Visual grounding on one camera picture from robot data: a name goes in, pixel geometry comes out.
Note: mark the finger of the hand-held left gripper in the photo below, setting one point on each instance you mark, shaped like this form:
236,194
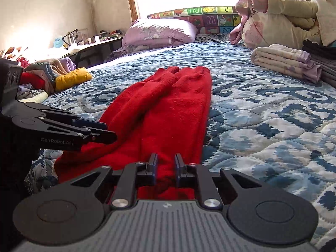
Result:
89,124
102,137

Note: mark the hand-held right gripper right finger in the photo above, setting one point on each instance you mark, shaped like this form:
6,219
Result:
178,168

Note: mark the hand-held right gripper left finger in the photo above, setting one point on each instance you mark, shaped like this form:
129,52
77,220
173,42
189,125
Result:
155,166

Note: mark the red fleece garment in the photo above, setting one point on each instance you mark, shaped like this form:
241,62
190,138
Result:
162,110

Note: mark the folded grey clothes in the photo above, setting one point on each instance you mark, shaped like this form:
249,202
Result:
328,71

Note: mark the folded black clothes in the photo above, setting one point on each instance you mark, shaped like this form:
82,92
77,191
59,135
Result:
319,47

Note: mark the red cloth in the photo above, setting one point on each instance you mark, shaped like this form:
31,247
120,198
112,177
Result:
31,80

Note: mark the pale lilac white cloth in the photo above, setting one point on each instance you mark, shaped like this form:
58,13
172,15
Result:
31,95

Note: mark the grey blue cloth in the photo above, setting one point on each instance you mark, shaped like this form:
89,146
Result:
50,78

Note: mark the yellow knit sweater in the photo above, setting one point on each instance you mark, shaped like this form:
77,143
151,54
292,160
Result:
73,78

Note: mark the silver bottle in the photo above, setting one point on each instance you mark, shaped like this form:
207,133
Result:
71,40

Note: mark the desk lamp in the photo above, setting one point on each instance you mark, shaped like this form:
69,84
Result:
70,32

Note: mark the white cup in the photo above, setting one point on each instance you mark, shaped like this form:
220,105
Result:
97,38

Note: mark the blue patterned quilt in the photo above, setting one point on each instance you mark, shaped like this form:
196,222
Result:
262,123

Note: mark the pink pillow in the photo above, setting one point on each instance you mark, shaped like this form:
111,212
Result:
157,34

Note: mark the colourful alphabet foam mat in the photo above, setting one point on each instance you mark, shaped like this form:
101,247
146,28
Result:
199,18

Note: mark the folded cream lilac blanket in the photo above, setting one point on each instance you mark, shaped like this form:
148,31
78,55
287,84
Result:
286,60

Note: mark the cream comforter with pink print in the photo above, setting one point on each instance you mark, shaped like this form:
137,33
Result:
278,26

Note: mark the white fleece blanket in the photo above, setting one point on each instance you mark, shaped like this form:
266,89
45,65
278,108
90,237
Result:
328,18

